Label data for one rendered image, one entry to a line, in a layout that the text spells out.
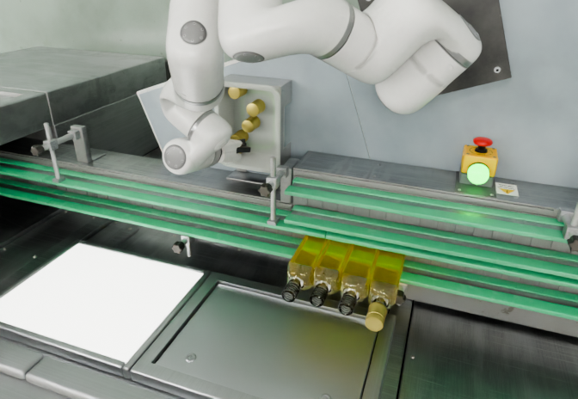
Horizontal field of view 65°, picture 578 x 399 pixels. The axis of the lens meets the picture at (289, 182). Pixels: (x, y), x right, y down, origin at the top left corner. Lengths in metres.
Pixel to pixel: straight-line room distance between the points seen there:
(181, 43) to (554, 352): 0.99
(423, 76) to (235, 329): 0.65
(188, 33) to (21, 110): 0.97
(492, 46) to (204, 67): 0.62
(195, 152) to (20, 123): 0.77
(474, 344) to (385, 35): 0.74
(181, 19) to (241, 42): 0.14
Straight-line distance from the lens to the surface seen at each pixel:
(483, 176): 1.06
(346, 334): 1.05
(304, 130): 1.19
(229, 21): 0.60
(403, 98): 0.76
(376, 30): 0.67
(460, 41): 0.73
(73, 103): 1.72
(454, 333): 1.16
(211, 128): 0.90
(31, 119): 1.61
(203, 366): 0.99
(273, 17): 0.58
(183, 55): 0.68
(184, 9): 0.71
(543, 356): 1.19
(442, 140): 1.14
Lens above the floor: 1.83
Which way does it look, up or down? 58 degrees down
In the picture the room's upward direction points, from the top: 140 degrees counter-clockwise
